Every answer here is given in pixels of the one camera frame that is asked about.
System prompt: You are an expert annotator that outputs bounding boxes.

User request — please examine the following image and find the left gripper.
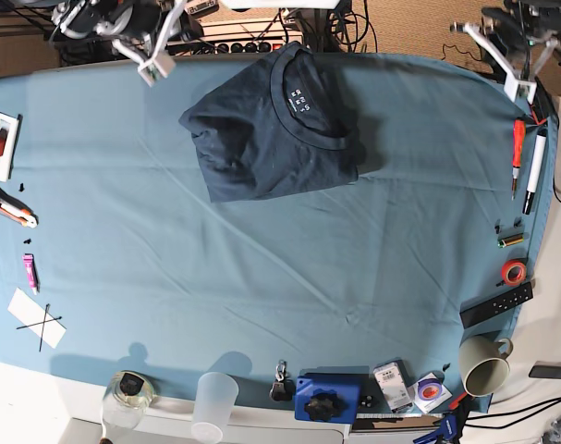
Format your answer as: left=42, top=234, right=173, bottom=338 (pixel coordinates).
left=450, top=8, right=561, bottom=81

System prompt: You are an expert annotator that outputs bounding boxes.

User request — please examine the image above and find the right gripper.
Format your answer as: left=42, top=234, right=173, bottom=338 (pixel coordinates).
left=92, top=1, right=190, bottom=64

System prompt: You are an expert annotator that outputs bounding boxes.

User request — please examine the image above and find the dark blue T-shirt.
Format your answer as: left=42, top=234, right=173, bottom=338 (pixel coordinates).
left=179, top=42, right=359, bottom=203

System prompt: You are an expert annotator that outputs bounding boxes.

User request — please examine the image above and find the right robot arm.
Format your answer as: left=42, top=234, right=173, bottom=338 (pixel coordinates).
left=49, top=0, right=203, bottom=65

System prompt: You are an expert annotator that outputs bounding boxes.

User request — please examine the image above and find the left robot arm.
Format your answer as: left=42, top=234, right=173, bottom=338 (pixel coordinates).
left=450, top=1, right=561, bottom=81

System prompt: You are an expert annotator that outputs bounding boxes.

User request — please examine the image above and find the orange black tool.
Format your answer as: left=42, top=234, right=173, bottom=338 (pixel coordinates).
left=530, top=78, right=550, bottom=126

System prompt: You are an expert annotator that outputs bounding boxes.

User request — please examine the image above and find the orange screwdriver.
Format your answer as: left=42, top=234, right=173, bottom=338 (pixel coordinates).
left=511, top=119, right=526, bottom=200

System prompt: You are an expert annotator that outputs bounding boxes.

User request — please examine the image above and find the white marker pen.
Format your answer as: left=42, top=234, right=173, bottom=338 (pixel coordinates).
left=522, top=129, right=547, bottom=215

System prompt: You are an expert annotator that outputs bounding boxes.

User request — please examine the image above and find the power strip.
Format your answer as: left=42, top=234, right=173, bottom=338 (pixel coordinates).
left=166, top=40, right=287, bottom=56

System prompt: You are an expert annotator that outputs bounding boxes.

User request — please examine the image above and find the gold AA battery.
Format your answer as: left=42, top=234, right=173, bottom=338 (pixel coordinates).
left=497, top=233, right=525, bottom=249

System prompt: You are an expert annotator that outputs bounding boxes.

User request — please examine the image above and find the orange utility knife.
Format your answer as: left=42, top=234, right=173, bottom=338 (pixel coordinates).
left=0, top=188, right=38, bottom=228

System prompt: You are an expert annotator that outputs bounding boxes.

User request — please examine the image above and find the red tape roll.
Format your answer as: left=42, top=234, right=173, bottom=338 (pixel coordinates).
left=501, top=259, right=527, bottom=287

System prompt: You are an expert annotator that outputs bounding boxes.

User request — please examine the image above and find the light blue table cloth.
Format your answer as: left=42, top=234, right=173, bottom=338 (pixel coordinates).
left=0, top=54, right=557, bottom=407

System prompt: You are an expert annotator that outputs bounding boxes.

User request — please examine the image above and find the pink glue tube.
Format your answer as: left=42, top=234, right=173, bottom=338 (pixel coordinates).
left=22, top=253, right=39, bottom=295

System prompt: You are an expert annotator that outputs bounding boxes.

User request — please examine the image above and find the black remote control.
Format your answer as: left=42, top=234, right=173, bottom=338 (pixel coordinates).
left=459, top=281, right=533, bottom=329

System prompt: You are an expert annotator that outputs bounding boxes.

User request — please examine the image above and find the white paper card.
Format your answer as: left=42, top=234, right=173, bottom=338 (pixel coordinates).
left=7, top=288, right=67, bottom=349

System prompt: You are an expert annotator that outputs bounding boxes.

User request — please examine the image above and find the beige ceramic mug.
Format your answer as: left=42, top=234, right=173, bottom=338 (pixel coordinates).
left=458, top=336, right=514, bottom=397

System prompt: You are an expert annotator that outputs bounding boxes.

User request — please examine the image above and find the white labelled box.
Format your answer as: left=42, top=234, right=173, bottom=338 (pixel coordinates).
left=372, top=361, right=414, bottom=413

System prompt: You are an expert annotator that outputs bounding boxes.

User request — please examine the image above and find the purple tape pack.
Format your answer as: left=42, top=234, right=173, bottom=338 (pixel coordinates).
left=409, top=373, right=452, bottom=413

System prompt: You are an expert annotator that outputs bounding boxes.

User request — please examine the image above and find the glass jar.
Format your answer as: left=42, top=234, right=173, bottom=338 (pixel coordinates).
left=101, top=371, right=155, bottom=430

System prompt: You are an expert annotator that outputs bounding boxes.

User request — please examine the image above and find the clear plastic cup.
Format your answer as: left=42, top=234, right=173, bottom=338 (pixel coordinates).
left=190, top=372, right=239, bottom=443

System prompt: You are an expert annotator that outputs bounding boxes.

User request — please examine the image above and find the blue clamp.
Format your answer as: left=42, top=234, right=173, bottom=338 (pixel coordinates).
left=412, top=393, right=474, bottom=444

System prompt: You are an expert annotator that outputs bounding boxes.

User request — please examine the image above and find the black key fob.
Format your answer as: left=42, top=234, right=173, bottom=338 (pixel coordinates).
left=269, top=360, right=295, bottom=402

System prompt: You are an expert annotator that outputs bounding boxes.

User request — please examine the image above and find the blue plastic box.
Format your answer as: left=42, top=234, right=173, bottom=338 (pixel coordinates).
left=294, top=373, right=362, bottom=425

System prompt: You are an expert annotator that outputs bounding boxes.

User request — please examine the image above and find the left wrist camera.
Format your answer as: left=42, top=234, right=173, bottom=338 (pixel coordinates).
left=504, top=75, right=538, bottom=105

